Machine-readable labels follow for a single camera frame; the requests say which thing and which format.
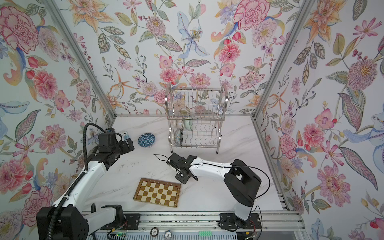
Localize steel wire dish rack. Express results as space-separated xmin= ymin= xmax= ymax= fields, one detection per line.
xmin=165 ymin=84 xmax=229 ymax=154

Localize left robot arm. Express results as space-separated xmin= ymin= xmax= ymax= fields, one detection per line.
xmin=36 ymin=128 xmax=135 ymax=240

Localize wooden chessboard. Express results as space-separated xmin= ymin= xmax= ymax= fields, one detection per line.
xmin=133 ymin=178 xmax=182 ymax=208

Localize blue patterned bowl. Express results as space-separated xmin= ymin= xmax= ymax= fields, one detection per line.
xmin=138 ymin=133 xmax=156 ymax=148

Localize dark petal pattern bowl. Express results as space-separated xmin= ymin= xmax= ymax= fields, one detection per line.
xmin=174 ymin=128 xmax=184 ymax=147

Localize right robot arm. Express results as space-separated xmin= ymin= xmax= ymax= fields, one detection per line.
xmin=166 ymin=153 xmax=262 ymax=229

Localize green connector block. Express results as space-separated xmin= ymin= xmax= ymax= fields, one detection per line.
xmin=199 ymin=231 xmax=212 ymax=237

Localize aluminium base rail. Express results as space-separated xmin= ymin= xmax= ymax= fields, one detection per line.
xmin=74 ymin=211 xmax=305 ymax=233

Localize round gauge left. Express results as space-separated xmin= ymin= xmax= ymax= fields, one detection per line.
xmin=150 ymin=227 xmax=159 ymax=238

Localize round gauge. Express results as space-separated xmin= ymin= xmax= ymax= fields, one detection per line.
xmin=164 ymin=230 xmax=173 ymax=240
xmin=150 ymin=227 xmax=159 ymax=238

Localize round gauge right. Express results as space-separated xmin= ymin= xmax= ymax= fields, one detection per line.
xmin=164 ymin=230 xmax=173 ymax=240

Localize mint green bowl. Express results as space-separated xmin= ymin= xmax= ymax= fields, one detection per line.
xmin=183 ymin=120 xmax=194 ymax=131

